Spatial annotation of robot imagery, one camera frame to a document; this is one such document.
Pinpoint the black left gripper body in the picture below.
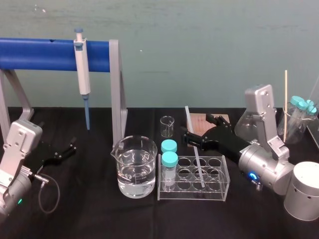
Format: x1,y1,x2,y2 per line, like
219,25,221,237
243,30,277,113
23,141,57,175

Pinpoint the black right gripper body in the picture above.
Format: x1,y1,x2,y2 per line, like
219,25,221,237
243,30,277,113
203,125,251,165

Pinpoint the clear glass stirring rod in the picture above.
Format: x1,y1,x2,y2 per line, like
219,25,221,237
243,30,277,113
184,105,207,189

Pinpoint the brown square board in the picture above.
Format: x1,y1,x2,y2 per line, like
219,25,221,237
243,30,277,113
187,113,230,136

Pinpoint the clear glass conical flask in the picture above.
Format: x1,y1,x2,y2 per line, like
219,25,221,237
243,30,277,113
235,103,261,143

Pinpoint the small empty glass beaker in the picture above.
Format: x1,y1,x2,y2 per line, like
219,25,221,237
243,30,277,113
159,116,175,138

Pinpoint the clear acrylic tube rack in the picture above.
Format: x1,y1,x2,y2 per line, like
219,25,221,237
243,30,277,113
157,154,231,202

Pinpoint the white and blue pipette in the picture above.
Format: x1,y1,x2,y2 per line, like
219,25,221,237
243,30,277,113
73,26,92,131

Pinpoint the large glass beaker with water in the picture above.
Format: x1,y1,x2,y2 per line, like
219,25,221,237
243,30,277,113
110,135,159,199

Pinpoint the thin wooden stick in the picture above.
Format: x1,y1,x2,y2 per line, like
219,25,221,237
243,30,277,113
282,70,288,143

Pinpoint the blue bar pipette stand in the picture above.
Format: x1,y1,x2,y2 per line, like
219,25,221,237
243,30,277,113
0,37,129,148

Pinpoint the glass beaker holding tubes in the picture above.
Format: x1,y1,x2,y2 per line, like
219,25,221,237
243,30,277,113
277,104,313,145

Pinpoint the black table cloth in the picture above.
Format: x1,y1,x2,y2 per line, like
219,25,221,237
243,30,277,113
0,106,319,239

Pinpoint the thin dark gripper cable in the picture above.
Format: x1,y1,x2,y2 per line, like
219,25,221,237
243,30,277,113
31,173,61,214

